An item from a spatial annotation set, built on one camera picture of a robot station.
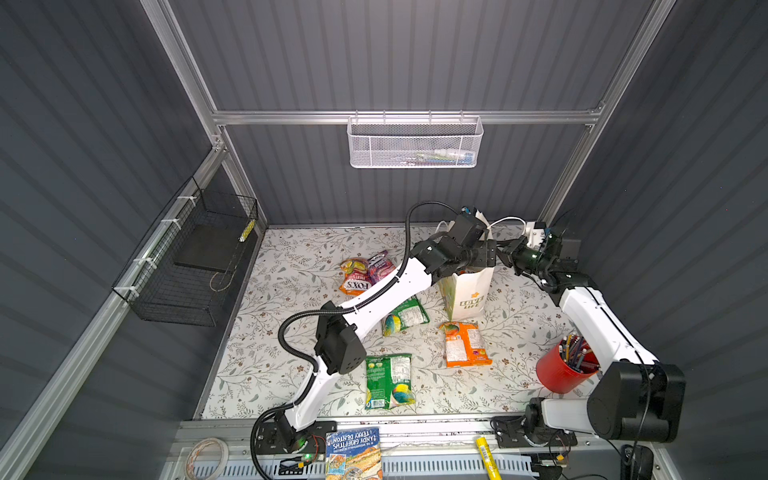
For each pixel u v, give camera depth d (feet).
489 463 2.27
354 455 2.28
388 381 2.64
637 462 2.18
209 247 2.57
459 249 1.94
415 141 4.05
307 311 1.57
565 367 2.32
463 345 2.82
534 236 2.47
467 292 2.64
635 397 1.34
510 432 2.42
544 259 2.23
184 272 2.37
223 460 2.31
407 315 3.01
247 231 2.68
